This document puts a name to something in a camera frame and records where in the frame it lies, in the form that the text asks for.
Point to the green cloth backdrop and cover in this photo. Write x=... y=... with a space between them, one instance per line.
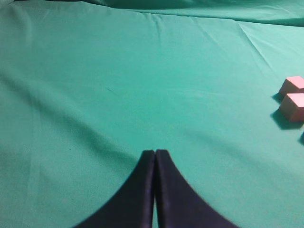
x=85 y=87

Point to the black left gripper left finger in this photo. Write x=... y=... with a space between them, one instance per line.
x=132 y=205

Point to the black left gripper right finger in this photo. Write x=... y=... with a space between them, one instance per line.
x=177 y=203

